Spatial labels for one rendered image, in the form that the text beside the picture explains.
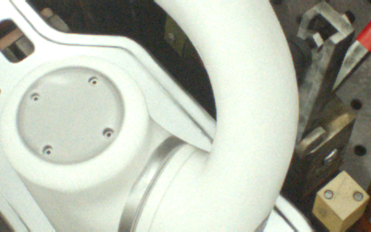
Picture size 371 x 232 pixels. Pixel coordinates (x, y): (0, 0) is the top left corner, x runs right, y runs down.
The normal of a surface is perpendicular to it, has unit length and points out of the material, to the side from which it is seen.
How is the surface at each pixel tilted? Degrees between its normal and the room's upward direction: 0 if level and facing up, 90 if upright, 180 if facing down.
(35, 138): 5
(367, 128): 0
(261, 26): 55
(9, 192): 0
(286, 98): 67
